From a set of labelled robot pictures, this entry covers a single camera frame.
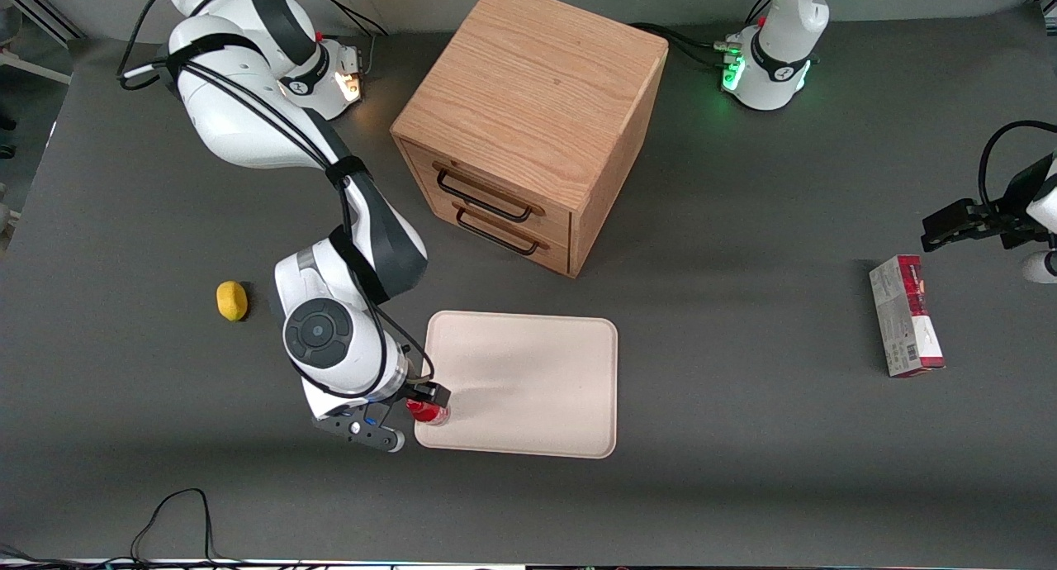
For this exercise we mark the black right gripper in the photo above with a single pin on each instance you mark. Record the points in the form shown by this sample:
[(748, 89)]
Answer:
[(426, 392)]

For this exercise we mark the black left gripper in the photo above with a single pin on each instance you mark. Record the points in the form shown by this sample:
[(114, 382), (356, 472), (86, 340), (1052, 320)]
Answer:
[(1006, 220)]

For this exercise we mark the red coke bottle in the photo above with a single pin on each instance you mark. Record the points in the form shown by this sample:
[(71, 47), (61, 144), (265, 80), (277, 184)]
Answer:
[(428, 415)]

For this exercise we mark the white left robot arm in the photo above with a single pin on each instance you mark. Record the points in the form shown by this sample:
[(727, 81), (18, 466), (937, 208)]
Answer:
[(776, 49)]

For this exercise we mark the beige plastic tray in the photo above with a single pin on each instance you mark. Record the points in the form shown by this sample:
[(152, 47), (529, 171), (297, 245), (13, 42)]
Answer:
[(528, 384)]

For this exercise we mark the grey and red carton box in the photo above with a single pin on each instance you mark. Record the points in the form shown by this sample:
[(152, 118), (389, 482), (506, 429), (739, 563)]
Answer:
[(904, 318)]

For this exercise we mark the yellow lemon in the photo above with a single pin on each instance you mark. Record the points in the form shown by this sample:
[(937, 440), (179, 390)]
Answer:
[(232, 301)]

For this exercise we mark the wooden drawer cabinet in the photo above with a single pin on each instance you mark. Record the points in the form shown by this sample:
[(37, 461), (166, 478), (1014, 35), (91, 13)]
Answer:
[(537, 91)]

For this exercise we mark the white furniture leg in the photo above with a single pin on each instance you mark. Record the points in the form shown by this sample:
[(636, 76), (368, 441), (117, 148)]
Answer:
[(33, 68)]

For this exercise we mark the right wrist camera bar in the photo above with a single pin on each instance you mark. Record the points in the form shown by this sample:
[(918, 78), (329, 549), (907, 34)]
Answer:
[(359, 428)]

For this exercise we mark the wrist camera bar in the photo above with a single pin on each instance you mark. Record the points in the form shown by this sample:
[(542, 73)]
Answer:
[(359, 428), (1042, 267)]

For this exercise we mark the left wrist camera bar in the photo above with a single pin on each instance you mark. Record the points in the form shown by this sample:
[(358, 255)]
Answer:
[(1042, 267)]

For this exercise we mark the aluminium frame rail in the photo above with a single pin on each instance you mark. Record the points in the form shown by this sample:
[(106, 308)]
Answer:
[(41, 8)]

